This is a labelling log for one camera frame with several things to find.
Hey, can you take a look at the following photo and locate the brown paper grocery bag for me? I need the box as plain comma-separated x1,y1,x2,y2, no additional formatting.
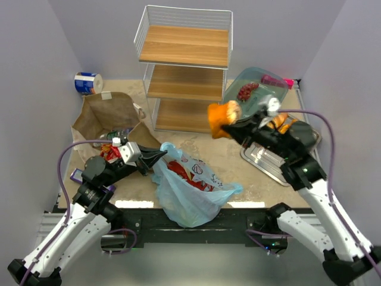
71,92,161,148

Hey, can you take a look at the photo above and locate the twisted sugar donut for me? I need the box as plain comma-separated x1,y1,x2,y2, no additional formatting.
226,100,242,125

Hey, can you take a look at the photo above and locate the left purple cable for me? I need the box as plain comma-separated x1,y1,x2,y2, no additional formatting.
19,138,120,285

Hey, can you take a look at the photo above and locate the green label water bottle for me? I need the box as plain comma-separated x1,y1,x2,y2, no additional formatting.
99,128,133,144

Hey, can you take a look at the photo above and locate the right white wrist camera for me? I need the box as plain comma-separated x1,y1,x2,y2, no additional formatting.
258,95,281,128

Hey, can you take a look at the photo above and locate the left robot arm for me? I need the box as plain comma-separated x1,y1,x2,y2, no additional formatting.
8,142,167,285

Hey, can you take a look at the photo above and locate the blue white toilet paper roll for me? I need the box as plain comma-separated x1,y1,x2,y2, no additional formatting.
74,72,103,95

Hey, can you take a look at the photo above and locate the orange croissant bread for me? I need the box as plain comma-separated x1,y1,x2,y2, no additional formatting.
277,119,298,134

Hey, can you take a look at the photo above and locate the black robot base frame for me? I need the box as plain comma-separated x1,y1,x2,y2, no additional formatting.
101,208,287,250

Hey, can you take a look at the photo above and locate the purple chocolate bar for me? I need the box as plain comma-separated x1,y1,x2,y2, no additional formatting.
70,168,116,192

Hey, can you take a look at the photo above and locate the long bread loaf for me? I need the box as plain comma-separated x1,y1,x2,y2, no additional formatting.
267,113,288,129

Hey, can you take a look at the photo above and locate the purple cable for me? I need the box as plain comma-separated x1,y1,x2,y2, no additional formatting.
245,108,381,281
19,138,120,285

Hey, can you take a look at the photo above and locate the red toy lobster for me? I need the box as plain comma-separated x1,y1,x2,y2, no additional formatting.
167,160,214,192

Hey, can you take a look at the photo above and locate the metal tray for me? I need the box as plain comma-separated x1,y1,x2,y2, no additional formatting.
241,120,321,186

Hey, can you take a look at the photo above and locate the pink small object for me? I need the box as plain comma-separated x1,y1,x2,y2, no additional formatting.
283,78,294,89

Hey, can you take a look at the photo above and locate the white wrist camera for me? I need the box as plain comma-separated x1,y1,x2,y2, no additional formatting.
258,95,281,128
112,138,141,164

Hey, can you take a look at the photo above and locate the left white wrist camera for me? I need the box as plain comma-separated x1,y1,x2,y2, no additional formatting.
112,138,141,164

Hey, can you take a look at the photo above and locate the pink purple toy vegetable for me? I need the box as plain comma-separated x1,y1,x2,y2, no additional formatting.
261,74,287,88

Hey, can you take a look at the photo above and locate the red grape bunch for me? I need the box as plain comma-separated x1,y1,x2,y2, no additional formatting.
237,82,259,102

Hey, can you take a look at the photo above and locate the light blue plastic bag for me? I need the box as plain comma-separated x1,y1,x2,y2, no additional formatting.
152,142,243,228

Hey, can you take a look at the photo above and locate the teal plastic food container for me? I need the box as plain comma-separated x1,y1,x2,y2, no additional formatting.
223,67,289,118

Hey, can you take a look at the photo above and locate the white wire wooden shelf rack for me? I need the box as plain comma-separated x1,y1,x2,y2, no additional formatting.
134,5,233,133

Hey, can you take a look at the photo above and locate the red candy bag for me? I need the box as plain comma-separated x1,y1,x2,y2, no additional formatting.
100,144,121,163

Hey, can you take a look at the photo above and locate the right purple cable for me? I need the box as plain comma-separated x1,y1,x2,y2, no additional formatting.
245,108,381,281

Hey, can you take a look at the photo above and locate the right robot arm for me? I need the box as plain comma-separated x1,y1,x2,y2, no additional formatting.
221,115,380,285

